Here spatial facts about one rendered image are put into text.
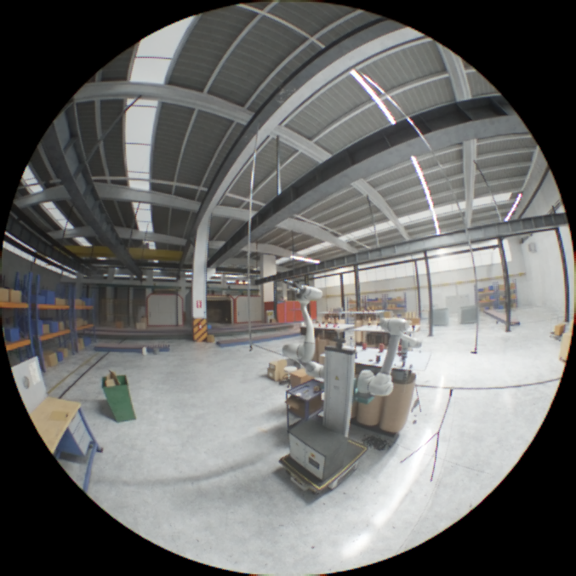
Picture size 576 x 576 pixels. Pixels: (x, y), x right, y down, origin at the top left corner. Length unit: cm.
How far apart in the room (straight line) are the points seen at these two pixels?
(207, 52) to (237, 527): 1041
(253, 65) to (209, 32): 229
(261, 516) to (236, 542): 44
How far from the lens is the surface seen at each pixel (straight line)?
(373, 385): 175
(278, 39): 785
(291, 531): 232
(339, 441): 197
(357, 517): 241
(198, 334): 1156
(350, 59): 645
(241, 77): 822
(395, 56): 874
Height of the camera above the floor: 223
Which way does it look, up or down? 6 degrees up
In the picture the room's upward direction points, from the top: 2 degrees counter-clockwise
